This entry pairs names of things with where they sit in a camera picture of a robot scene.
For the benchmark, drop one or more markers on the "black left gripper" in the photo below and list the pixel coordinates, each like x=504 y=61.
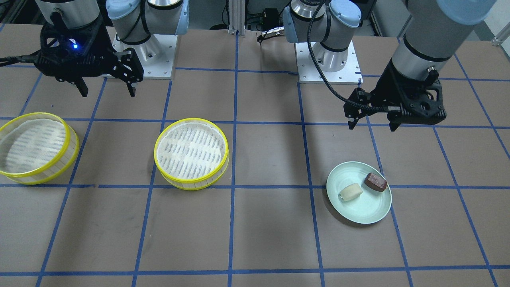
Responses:
x=385 y=88

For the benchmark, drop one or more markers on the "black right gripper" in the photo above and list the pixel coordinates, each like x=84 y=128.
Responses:
x=104 y=48

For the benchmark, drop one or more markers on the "white steamed bun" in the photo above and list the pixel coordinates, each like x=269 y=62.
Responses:
x=350 y=192

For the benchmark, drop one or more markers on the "yellow steamer basket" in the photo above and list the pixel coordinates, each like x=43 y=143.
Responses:
x=36 y=148
x=191 y=154

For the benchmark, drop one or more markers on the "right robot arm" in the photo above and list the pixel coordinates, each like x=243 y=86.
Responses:
x=135 y=21

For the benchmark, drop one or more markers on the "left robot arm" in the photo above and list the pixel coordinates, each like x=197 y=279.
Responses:
x=434 y=31

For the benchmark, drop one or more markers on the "brown bun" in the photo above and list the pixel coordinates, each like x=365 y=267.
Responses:
x=375 y=182

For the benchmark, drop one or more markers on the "pale green plate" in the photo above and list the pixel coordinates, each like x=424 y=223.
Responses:
x=370 y=207

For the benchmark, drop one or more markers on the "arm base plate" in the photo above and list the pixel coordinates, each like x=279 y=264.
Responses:
x=338 y=68
x=157 y=55

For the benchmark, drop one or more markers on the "aluminium frame post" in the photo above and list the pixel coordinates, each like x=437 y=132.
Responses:
x=237 y=17

